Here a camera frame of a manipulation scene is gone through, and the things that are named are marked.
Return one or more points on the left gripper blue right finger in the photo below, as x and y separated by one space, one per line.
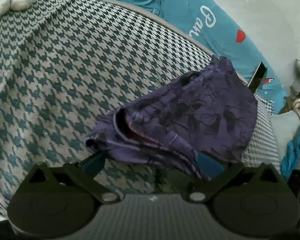
212 177

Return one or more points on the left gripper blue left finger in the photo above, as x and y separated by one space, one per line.
83 173

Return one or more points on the purple patterned garment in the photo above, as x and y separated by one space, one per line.
210 112

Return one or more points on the teal knitted scarf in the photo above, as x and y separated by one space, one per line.
291 160

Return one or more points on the grey pillow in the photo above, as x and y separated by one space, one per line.
285 127

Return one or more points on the black smartphone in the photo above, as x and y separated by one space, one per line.
258 77

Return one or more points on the blue cartoon print bedsheet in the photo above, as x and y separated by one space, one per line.
210 25

